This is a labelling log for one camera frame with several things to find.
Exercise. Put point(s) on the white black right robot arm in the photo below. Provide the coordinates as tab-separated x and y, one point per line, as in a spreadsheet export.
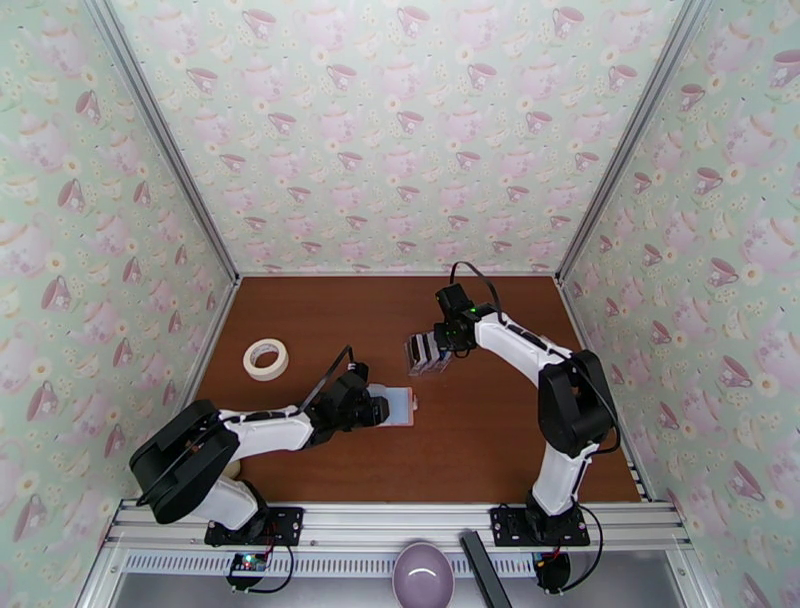
572	406

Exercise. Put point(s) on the perforated metal strip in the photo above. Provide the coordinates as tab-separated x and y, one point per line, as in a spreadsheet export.
350	564

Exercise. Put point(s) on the black flat bar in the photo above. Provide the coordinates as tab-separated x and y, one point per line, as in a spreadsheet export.
486	572

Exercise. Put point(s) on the aluminium frame post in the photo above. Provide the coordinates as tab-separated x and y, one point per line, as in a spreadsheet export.
631	137
162	137

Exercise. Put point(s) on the small green circuit board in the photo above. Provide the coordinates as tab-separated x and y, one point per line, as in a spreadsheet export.
249	564

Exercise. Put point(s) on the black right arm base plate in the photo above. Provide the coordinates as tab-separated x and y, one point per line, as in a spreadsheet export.
509	525

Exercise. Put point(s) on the wide aluminium frame rail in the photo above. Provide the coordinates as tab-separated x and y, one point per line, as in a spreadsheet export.
400	522

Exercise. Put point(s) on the white masking tape roll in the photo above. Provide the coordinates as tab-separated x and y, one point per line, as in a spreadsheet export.
265	359

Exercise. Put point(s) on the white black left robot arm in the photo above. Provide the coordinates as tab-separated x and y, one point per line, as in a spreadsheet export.
181	462

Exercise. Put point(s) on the black round controller box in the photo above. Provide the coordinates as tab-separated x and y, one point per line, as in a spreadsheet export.
553	572

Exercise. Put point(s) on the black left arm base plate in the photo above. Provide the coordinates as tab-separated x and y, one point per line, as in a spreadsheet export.
284	525

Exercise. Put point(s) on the purple bowl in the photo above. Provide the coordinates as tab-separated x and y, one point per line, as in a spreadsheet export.
423	575

